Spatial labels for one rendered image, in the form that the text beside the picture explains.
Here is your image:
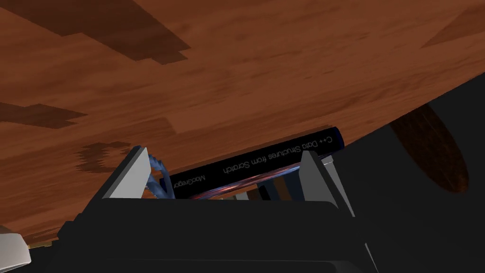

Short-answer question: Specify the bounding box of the dark brown round disc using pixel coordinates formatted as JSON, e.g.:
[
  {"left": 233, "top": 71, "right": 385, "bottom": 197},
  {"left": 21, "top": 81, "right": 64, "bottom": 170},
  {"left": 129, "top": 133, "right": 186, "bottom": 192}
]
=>
[{"left": 389, "top": 103, "right": 470, "bottom": 195}]

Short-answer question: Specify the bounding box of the brown wooden table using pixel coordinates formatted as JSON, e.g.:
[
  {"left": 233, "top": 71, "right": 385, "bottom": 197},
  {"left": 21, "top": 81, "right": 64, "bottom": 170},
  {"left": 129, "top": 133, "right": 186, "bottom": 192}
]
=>
[{"left": 0, "top": 0, "right": 485, "bottom": 245}]

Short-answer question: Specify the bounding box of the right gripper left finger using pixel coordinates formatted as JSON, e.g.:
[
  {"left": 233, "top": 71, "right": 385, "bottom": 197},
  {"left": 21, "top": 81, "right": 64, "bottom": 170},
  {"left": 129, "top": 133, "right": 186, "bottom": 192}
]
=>
[{"left": 101, "top": 146, "right": 153, "bottom": 200}]

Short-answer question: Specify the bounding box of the black book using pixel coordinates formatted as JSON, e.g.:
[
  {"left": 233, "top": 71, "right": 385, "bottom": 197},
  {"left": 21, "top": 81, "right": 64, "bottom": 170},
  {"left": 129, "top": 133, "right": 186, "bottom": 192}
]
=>
[{"left": 161, "top": 127, "right": 345, "bottom": 200}]

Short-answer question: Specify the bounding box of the blue twisted object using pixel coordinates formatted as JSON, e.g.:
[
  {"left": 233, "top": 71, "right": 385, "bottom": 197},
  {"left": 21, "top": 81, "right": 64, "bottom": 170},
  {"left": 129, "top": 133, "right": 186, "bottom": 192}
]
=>
[{"left": 145, "top": 154, "right": 176, "bottom": 200}]

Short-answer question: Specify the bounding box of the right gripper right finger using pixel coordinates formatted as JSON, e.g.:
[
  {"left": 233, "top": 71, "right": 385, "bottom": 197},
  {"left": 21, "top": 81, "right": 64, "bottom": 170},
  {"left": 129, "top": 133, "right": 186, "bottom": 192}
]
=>
[{"left": 299, "top": 150, "right": 356, "bottom": 218}]

